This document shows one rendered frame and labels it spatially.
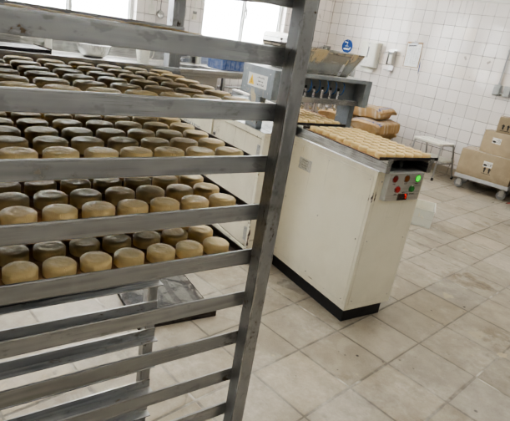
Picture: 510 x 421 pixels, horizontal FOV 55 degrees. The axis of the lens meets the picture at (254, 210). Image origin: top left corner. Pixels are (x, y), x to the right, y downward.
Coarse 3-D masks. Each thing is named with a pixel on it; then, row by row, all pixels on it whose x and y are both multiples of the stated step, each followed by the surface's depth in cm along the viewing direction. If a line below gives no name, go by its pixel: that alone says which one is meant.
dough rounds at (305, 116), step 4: (300, 112) 311; (304, 112) 311; (308, 112) 314; (300, 116) 292; (304, 116) 299; (308, 116) 297; (312, 116) 302; (316, 116) 302; (320, 116) 306; (300, 120) 280; (304, 120) 279; (308, 120) 283; (312, 120) 284; (316, 120) 287; (320, 120) 288; (324, 120) 292; (328, 120) 297; (332, 120) 297
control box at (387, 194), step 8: (392, 176) 227; (400, 176) 229; (416, 176) 236; (384, 184) 229; (392, 184) 229; (400, 184) 231; (408, 184) 235; (416, 184) 238; (384, 192) 229; (392, 192) 231; (400, 192) 234; (408, 192) 237; (416, 192) 240; (384, 200) 230
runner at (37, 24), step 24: (0, 24) 55; (24, 24) 57; (48, 24) 58; (72, 24) 59; (96, 24) 61; (120, 24) 63; (144, 48) 66; (168, 48) 67; (192, 48) 69; (216, 48) 71; (240, 48) 74; (264, 48) 76
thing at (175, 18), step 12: (180, 0) 108; (168, 12) 111; (180, 12) 109; (168, 24) 111; (180, 24) 111; (168, 60) 112; (156, 288) 134; (144, 300) 135; (144, 348) 140; (144, 372) 143; (144, 420) 150
